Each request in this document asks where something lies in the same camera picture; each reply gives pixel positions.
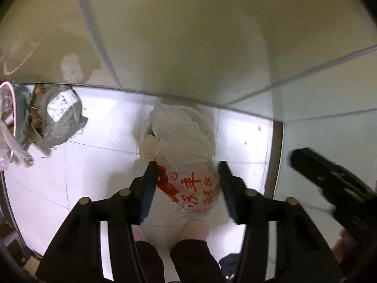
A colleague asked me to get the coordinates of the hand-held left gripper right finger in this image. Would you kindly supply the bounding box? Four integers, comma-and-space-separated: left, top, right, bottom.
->
218, 161, 345, 283

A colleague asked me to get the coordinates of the dark curved metal rail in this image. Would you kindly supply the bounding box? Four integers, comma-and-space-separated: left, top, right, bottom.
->
0, 171, 28, 249

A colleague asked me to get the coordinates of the pink slipper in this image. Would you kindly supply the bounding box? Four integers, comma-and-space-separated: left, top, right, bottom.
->
180, 222, 210, 242
132, 225, 147, 242

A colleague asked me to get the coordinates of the pink right slipper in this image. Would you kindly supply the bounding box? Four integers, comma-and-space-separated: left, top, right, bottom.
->
180, 222, 210, 242

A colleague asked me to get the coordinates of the white plastic bag red print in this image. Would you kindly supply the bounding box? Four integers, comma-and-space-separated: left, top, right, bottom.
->
138, 100, 222, 222

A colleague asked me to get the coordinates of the person's right leg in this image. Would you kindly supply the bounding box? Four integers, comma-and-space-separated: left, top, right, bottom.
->
170, 239, 225, 283

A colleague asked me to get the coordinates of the striped paper roll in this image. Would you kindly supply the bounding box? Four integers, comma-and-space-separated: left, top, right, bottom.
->
0, 121, 35, 167

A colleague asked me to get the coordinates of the grey parcel bag with label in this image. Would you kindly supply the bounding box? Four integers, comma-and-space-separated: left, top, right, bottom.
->
22, 84, 88, 150

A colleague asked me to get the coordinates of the brown cardboard box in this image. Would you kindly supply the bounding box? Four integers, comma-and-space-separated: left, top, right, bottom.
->
0, 221, 28, 260

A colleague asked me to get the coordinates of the person's right hand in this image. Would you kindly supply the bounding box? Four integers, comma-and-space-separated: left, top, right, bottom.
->
332, 229, 354, 264

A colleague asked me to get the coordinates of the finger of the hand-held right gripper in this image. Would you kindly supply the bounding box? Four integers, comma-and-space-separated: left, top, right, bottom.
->
290, 147, 377, 202

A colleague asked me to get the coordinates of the dark blue cloth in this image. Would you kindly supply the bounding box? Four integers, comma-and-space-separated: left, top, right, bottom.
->
220, 255, 241, 279

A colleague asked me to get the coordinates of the pink left slipper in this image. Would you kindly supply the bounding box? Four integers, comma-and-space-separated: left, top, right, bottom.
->
132, 225, 147, 242

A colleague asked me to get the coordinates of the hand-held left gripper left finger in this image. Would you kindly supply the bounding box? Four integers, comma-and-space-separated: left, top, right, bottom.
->
37, 161, 159, 283

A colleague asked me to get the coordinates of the pink-rimmed teal bin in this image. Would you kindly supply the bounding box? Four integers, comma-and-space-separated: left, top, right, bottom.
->
0, 81, 31, 163

